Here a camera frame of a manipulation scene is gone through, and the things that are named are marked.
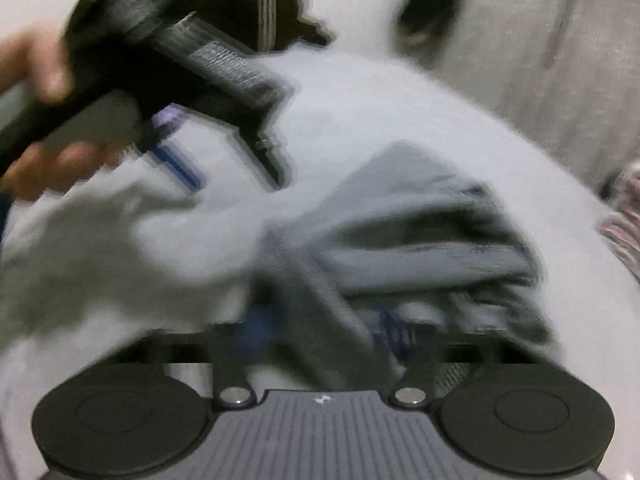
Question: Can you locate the grey knit sweater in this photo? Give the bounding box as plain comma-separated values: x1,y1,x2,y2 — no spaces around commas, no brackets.
254,143,556,390

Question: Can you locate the person's left hand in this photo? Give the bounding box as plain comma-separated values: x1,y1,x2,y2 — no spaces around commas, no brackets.
0,24,126,201

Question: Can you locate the lilac purple garment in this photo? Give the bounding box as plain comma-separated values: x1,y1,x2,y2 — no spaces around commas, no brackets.
151,104,189,144

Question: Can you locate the dark brown striped garment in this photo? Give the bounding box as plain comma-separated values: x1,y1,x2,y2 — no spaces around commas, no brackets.
183,0,333,53

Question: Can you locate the grey bed sheet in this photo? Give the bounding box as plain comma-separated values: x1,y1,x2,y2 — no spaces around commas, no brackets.
1,49,639,479

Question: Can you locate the folded pink grey quilt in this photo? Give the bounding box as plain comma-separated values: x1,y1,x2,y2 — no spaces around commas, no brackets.
598,159,640,281

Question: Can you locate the black garment hanging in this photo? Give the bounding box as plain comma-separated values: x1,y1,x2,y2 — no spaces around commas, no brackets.
395,0,462,53

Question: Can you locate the grey patterned curtain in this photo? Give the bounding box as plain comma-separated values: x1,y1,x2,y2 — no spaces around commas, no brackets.
435,0,640,188

